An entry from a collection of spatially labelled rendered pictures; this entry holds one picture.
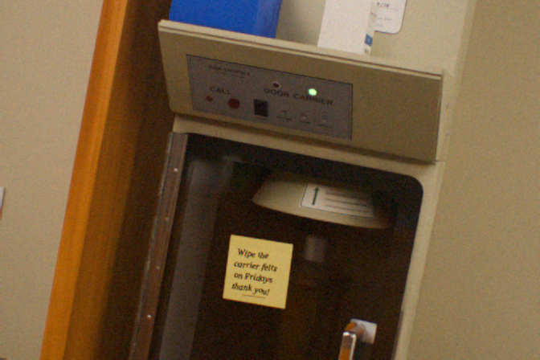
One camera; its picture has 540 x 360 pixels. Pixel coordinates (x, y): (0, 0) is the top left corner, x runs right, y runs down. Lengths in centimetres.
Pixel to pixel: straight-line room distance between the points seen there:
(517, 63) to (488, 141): 13
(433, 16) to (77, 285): 51
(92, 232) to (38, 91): 62
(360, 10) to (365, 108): 11
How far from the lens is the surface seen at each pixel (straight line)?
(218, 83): 123
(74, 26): 185
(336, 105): 120
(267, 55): 118
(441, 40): 126
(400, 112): 119
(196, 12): 121
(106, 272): 136
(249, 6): 119
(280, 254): 128
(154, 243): 132
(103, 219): 131
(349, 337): 122
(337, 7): 120
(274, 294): 128
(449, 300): 170
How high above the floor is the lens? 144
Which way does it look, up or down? 3 degrees down
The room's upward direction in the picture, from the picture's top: 11 degrees clockwise
